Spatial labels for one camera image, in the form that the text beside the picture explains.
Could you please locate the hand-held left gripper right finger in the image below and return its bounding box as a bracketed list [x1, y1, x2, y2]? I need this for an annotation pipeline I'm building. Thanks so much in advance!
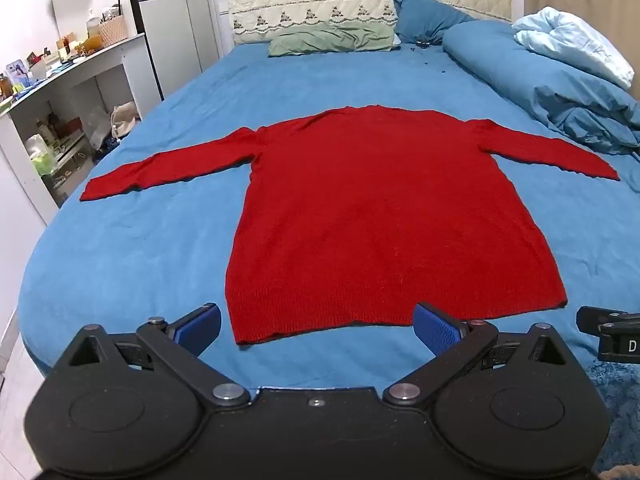
[382, 302, 585, 409]

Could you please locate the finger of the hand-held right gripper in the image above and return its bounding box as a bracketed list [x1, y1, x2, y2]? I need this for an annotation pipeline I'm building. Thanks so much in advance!
[576, 305, 632, 334]

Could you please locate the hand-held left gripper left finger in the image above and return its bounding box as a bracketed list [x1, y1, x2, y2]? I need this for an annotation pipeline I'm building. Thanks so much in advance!
[52, 303, 252, 409]

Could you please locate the red knit sweater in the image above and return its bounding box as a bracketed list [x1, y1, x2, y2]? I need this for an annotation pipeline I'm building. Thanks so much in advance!
[80, 104, 621, 346]

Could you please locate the blue fluffy rug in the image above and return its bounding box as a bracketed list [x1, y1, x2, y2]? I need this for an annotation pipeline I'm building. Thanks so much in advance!
[582, 359, 640, 476]

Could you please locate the beige tote bag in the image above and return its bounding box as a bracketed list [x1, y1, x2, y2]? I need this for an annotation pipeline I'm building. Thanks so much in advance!
[110, 102, 141, 139]

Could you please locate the clear plastic bag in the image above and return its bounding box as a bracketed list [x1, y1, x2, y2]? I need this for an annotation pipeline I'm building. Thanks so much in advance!
[87, 106, 114, 151]

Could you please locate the green plastic bag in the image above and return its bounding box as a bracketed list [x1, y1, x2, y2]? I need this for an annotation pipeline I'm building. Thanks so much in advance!
[26, 134, 57, 177]

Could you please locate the blue duvet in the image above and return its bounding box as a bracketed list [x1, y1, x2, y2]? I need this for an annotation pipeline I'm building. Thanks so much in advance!
[442, 21, 640, 157]

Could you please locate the white shelf desk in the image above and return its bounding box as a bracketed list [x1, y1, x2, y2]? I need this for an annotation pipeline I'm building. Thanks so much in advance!
[0, 32, 164, 211]

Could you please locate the light blue blanket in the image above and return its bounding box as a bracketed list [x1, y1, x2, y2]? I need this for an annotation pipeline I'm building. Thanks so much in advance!
[511, 6, 636, 91]

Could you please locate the grey white wardrobe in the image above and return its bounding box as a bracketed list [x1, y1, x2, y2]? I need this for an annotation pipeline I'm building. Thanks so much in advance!
[122, 0, 222, 102]

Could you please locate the green pillow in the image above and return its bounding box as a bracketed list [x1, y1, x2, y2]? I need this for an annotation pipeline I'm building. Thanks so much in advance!
[268, 22, 397, 58]

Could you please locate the woven basket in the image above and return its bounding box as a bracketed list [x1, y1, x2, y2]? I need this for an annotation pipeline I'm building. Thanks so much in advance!
[98, 14, 129, 47]

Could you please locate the blue pillow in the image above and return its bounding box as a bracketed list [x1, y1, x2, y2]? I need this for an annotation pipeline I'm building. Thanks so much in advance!
[393, 0, 478, 46]

